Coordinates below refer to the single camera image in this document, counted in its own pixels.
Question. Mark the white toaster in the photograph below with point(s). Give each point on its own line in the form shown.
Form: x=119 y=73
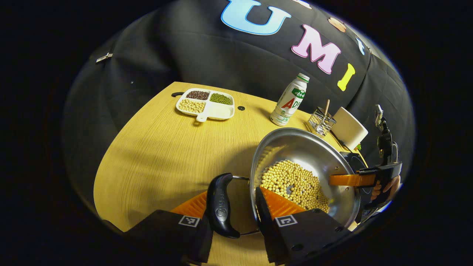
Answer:
x=349 y=127

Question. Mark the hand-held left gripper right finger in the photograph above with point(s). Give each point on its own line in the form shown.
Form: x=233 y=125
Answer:
x=268 y=229

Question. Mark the pile of soybeans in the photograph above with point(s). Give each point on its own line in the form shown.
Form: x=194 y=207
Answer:
x=288 y=181

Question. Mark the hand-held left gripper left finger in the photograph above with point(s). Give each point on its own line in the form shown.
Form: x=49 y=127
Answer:
x=166 y=231

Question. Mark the white drink bottle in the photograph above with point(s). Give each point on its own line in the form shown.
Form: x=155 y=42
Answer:
x=290 y=99

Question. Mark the silver cloth clip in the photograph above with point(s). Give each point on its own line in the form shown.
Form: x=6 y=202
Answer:
x=104 y=57

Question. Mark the white divided bean dish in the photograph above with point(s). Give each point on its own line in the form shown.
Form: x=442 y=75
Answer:
x=214 y=109

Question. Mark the stainless steel pot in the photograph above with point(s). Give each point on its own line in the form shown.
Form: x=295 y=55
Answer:
x=303 y=147

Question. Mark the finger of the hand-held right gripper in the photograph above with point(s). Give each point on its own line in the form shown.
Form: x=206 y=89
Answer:
x=351 y=180

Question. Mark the black induction cooktop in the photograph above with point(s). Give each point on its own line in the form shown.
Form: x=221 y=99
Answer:
x=354 y=160

